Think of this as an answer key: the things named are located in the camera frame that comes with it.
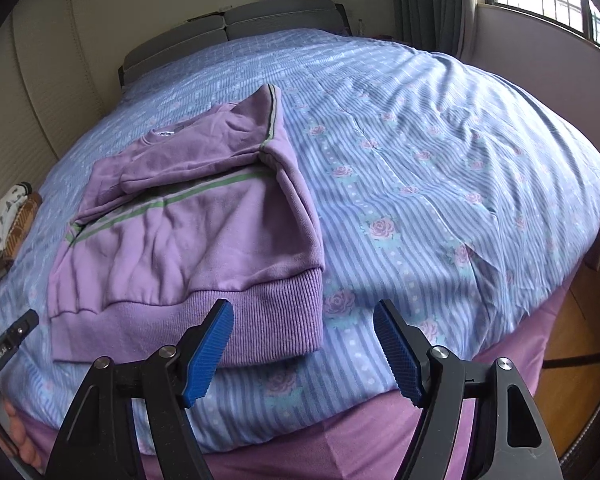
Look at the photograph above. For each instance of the grey padded headboard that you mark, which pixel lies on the grey padded headboard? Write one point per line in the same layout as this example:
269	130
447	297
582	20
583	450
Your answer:
230	27

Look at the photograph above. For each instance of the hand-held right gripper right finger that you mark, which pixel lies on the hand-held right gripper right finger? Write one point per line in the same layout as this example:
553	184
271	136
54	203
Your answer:
398	353

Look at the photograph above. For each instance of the green curtain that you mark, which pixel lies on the green curtain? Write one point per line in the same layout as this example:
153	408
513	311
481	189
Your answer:
425	2

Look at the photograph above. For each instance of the white patterned cloth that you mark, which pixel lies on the white patterned cloth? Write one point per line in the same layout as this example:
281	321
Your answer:
2	222

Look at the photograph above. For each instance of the purple sweater with green stripes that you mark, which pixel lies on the purple sweater with green stripes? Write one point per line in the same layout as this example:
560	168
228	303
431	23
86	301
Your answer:
190	230

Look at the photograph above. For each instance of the blue floral striped blanket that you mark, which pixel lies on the blue floral striped blanket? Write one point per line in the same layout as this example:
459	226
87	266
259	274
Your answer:
360	200

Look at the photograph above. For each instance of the patterned cloth on wooden chair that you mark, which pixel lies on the patterned cloth on wooden chair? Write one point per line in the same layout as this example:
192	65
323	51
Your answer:
17	232

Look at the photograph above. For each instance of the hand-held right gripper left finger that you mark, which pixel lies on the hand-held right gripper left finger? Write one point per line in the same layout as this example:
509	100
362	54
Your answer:
209	353

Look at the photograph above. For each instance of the purple bed sheet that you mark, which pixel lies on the purple bed sheet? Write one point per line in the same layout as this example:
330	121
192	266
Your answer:
380	435

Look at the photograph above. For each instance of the person's left hand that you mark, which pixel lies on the person's left hand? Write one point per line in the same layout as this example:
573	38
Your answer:
22	435

